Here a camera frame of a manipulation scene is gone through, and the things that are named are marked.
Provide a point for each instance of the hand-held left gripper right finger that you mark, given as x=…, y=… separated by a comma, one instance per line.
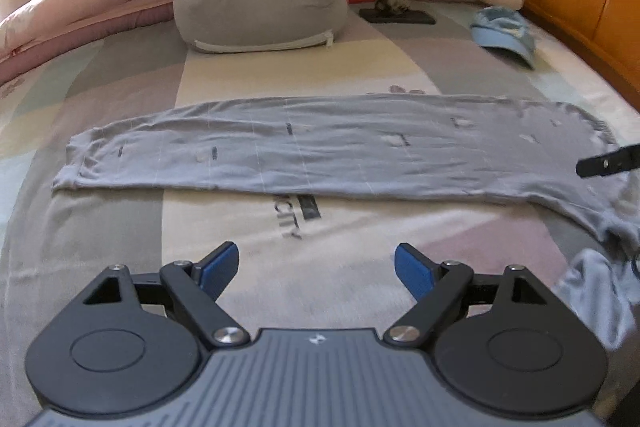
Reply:
x=415, y=269

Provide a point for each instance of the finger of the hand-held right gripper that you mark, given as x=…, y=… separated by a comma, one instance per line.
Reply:
x=607, y=163

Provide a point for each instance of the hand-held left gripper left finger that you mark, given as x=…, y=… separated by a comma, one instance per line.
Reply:
x=220, y=267

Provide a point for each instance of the grey-blue pants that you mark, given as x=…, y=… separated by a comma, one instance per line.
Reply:
x=325, y=152

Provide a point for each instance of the light blue cap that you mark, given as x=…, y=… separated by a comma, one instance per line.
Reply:
x=502, y=34

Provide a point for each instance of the black phone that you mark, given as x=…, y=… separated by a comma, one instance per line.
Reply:
x=400, y=18

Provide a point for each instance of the folded pink quilt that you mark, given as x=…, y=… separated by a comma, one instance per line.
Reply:
x=100, y=2

